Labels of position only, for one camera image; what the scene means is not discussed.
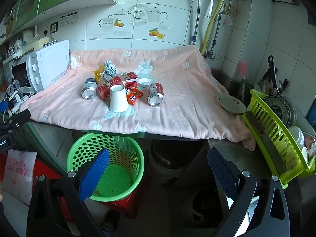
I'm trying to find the green plastic dish rack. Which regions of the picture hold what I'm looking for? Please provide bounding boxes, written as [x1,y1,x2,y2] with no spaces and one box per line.
[242,89,316,189]

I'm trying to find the orange snack packet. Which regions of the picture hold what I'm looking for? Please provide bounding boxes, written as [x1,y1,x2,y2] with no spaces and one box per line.
[125,87,144,106]

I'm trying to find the red and gold drink bottle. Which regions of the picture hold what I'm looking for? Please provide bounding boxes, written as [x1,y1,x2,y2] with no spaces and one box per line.
[97,72,139,101]

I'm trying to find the corrugated metal hose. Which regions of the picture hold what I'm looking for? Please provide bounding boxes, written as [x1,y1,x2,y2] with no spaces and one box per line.
[190,0,201,46]

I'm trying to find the white wall label sticker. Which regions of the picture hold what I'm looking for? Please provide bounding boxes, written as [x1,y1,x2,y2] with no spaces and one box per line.
[59,11,78,29]

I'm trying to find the patterned plate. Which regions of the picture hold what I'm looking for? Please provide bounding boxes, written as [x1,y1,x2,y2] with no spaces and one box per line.
[262,95,292,129]

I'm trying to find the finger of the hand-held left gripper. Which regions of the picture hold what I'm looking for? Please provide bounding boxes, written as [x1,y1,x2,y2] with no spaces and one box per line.
[0,109,31,131]

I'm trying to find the kitchen cleaver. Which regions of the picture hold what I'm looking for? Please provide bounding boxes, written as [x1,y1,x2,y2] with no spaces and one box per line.
[245,111,289,177]

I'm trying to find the foil ball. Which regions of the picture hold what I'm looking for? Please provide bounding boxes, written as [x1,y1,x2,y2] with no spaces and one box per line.
[103,60,118,76]

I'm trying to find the red cola can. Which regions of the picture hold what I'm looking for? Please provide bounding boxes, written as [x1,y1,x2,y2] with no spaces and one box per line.
[147,83,165,107]

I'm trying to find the pink flower print blanket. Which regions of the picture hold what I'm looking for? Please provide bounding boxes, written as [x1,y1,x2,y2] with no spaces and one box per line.
[19,45,257,151]

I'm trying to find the yellow candy wrapper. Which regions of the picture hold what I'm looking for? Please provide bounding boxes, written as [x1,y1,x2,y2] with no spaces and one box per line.
[92,65,105,82]

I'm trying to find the white ceramic bowl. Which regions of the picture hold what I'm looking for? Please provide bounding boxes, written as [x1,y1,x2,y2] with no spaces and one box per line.
[217,94,247,114]

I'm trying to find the red plastic stool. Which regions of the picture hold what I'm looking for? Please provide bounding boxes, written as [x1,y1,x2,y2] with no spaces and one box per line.
[99,190,149,220]

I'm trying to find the white plastic lid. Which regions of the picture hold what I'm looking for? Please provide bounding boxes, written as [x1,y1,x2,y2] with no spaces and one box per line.
[137,78,153,89]

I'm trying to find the green plastic waste basket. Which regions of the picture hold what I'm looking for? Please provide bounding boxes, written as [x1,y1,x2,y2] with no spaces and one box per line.
[67,133,145,202]

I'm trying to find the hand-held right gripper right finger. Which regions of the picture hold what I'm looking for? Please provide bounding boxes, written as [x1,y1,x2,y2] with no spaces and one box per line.
[207,147,290,237]

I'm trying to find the white microwave oven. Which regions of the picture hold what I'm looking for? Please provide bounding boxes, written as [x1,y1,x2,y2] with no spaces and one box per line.
[2,39,70,93]

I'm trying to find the white paper cup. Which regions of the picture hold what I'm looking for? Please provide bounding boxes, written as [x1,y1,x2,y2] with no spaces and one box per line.
[109,84,129,113]

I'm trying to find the yellow gas hose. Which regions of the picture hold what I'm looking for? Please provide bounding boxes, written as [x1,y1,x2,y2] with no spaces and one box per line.
[200,0,225,55]

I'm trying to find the white bag with red print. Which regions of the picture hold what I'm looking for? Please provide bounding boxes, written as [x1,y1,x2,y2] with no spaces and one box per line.
[2,149,37,205]

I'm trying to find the grey metal pipe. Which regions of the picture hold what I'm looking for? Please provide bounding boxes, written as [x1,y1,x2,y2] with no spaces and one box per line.
[210,0,234,60]

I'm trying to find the dark cooking pot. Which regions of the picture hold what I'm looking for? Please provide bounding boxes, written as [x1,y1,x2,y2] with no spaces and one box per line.
[148,141,208,185]

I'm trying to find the white power strip with cables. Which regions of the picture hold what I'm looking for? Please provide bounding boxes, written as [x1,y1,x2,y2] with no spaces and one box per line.
[5,79,32,111]

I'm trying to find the silver drink can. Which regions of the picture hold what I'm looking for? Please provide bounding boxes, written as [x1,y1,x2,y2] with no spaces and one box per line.
[81,78,97,100]

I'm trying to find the pink bottle brush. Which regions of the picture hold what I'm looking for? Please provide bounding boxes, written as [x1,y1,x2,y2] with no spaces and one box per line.
[238,61,248,78]

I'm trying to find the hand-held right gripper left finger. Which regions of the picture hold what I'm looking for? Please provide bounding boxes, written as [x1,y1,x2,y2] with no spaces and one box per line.
[27,149,110,237]

